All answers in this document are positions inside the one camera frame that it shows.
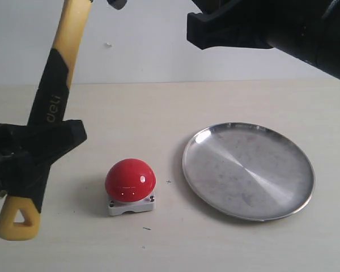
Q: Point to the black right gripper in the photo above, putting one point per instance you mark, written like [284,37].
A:
[246,24]

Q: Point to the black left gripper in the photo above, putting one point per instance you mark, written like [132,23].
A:
[28,152]

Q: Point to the yellow black claw hammer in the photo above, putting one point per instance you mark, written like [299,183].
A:
[19,219]

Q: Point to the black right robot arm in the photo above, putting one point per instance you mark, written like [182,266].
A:
[306,30]

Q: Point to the red dome push button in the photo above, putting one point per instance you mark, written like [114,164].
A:
[130,186]

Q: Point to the round steel plate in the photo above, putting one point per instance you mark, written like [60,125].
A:
[248,171]

